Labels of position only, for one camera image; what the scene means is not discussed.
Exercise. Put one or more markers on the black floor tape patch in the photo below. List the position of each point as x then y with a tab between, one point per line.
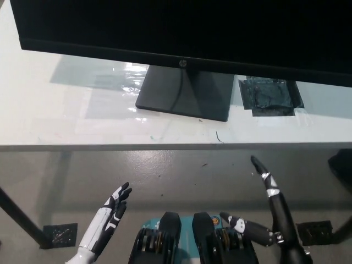
60	233
316	232

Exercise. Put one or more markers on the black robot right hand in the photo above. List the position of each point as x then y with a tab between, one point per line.
280	217

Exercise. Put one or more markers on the black metal table leg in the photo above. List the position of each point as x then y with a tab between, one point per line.
24	220

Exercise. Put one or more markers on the black HP computer monitor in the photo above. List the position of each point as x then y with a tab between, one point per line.
176	24

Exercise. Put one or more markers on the black tape patch on desk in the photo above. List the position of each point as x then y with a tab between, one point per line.
270	94

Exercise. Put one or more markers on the clear plastic film sheet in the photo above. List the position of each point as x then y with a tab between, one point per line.
110	82

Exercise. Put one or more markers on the black bulky object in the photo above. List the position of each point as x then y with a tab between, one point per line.
342	165

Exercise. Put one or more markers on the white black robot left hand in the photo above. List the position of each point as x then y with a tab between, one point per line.
103	220

